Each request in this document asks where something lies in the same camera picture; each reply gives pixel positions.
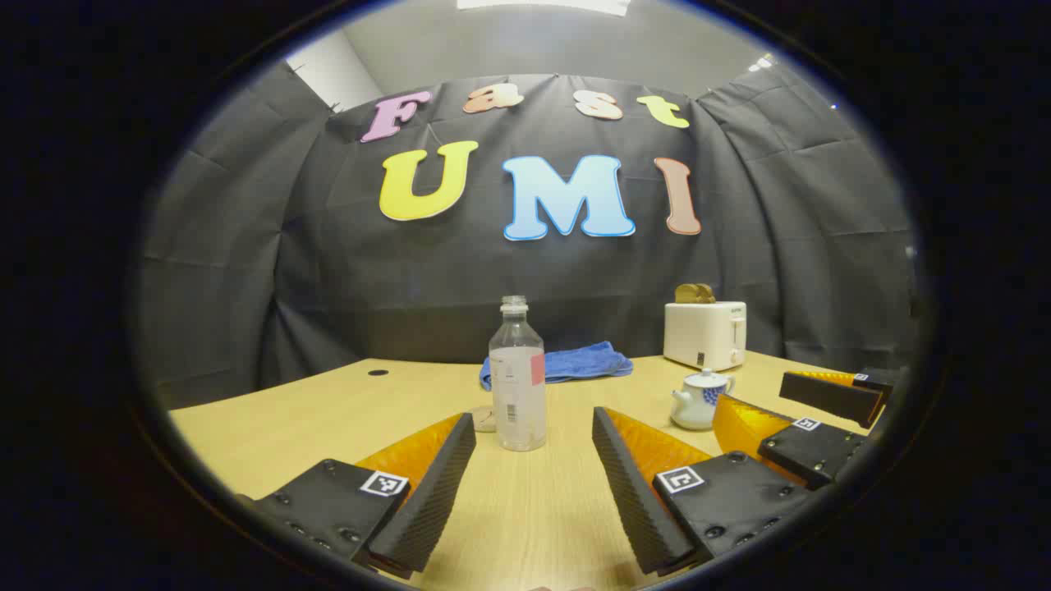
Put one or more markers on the black backdrop cloth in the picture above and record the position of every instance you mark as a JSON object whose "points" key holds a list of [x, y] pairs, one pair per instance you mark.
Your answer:
{"points": [[452, 271]]}

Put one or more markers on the blue towel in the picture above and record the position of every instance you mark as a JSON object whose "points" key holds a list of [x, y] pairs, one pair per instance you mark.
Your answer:
{"points": [[575, 361]]}

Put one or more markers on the brown bread slice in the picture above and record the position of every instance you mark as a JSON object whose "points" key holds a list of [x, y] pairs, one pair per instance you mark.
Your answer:
{"points": [[706, 294], [686, 294]]}

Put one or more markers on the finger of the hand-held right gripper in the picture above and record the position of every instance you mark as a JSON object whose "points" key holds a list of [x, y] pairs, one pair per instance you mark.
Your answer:
{"points": [[813, 451], [829, 396]]}

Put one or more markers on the round brown coaster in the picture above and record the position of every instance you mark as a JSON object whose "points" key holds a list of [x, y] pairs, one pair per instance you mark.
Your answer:
{"points": [[483, 419]]}

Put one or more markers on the clear plastic water bottle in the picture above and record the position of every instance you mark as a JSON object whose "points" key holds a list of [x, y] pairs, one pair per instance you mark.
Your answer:
{"points": [[517, 394]]}

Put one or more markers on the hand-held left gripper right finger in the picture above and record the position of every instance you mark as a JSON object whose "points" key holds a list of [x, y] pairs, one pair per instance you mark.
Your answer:
{"points": [[628, 492]]}

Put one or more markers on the white blue-patterned teacup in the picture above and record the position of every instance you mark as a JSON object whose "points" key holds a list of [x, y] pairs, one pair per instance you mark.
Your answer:
{"points": [[694, 409]]}

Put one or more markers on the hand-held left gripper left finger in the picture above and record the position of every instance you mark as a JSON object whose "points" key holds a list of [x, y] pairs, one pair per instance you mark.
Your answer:
{"points": [[435, 492]]}

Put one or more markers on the ceiling light panel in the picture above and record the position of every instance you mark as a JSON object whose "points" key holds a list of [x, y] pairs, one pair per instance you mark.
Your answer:
{"points": [[542, 5]]}

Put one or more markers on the white toaster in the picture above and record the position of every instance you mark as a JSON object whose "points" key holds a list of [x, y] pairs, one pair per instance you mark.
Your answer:
{"points": [[702, 335]]}

